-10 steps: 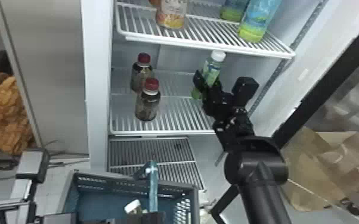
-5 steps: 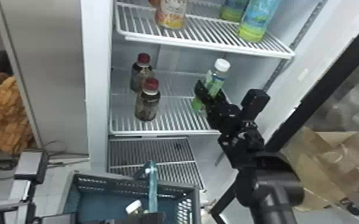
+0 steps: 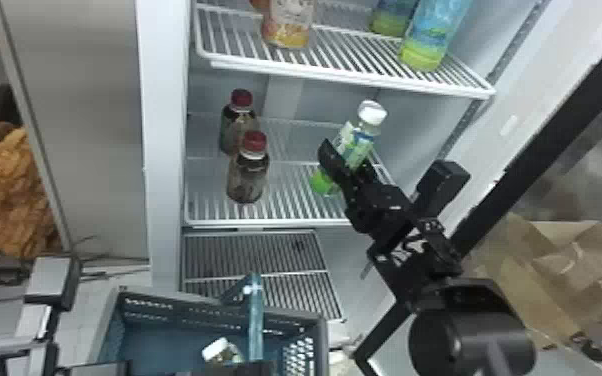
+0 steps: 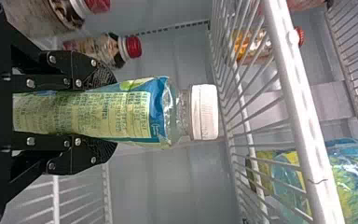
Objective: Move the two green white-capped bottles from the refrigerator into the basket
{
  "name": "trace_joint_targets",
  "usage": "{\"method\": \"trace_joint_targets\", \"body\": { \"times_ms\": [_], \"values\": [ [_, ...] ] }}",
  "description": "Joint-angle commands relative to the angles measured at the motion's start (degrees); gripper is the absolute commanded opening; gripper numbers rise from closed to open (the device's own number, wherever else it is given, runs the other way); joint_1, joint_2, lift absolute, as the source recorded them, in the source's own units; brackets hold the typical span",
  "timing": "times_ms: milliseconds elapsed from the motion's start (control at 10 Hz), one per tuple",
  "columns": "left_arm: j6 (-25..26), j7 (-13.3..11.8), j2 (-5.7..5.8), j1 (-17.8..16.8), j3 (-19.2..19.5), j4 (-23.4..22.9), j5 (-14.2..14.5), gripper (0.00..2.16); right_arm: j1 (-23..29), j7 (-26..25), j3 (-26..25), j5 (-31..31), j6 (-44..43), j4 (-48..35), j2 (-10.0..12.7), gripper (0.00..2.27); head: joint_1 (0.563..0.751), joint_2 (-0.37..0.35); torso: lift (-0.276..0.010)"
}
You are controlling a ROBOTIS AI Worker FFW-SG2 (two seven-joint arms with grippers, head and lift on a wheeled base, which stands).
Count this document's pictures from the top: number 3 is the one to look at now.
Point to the orange bottle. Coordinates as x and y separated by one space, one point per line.
287 26

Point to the fridge door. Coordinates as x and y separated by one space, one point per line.
542 147

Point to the cardboard box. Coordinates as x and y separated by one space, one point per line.
584 262

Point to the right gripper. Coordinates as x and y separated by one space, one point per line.
380 210

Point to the white fridge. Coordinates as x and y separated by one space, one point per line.
96 131

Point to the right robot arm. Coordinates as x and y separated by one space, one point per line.
469 341

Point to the green bottle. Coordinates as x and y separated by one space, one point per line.
429 36
356 139
391 18

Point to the brown bottle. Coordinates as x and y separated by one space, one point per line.
219 352
237 126
247 176

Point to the blue basket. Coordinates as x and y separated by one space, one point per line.
175 336

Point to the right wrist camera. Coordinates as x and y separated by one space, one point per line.
440 184

